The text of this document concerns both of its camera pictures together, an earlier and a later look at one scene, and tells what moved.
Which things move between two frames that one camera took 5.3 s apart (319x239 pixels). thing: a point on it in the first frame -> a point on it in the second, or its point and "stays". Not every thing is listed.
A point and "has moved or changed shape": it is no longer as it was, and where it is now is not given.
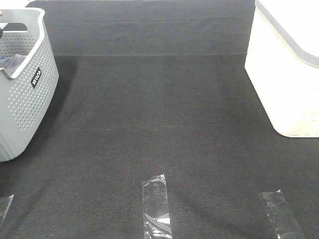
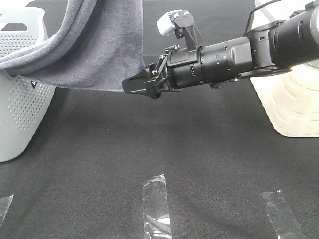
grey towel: [11, 64] has moved or changed shape
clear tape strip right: [283, 221] stays
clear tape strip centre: [156, 220] stays
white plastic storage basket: [282, 59] stays
